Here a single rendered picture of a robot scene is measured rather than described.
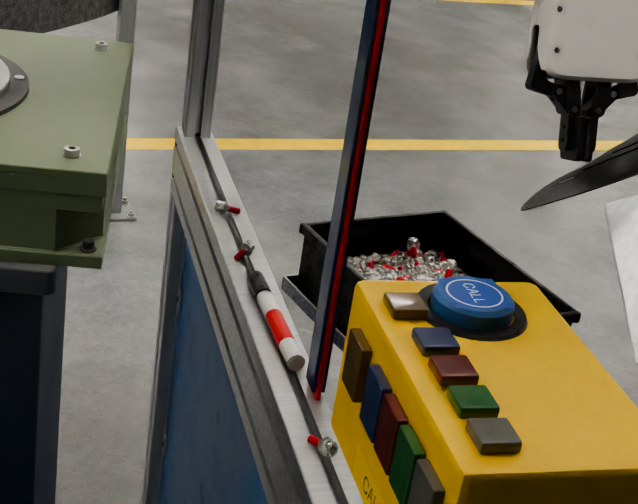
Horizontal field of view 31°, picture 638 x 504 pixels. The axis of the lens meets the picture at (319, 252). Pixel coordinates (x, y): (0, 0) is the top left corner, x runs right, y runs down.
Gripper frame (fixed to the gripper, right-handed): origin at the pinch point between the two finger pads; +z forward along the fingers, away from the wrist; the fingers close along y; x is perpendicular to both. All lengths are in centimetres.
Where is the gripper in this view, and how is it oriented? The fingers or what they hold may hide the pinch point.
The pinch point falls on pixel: (577, 138)
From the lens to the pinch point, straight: 108.5
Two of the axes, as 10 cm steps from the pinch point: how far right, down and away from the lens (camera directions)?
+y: 9.6, 0.1, 2.7
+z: -0.6, 9.9, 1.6
